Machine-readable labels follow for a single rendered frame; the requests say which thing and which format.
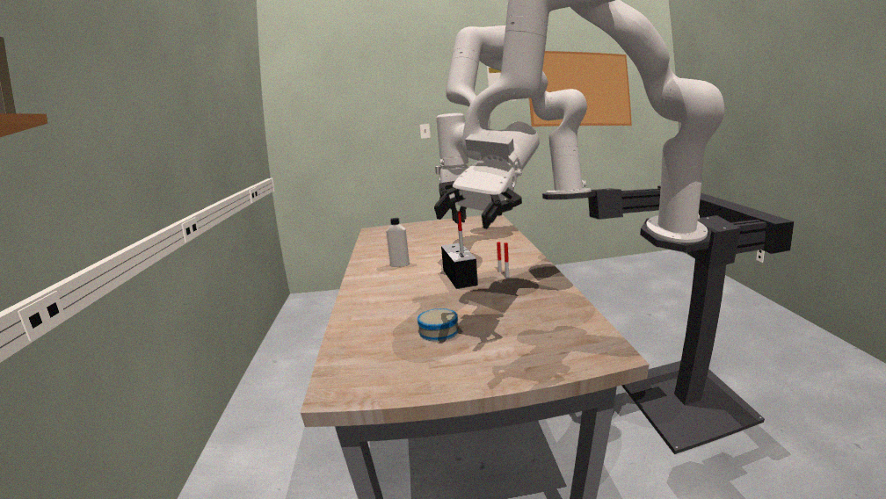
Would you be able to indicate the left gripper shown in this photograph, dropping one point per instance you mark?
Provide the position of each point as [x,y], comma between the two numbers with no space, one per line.
[487,180]

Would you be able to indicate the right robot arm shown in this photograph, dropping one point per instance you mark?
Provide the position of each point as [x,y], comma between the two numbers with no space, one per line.
[472,44]

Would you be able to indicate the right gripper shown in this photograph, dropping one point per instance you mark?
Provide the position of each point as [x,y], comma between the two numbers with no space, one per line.
[448,174]

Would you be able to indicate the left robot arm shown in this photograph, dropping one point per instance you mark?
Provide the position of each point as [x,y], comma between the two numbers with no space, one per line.
[698,104]

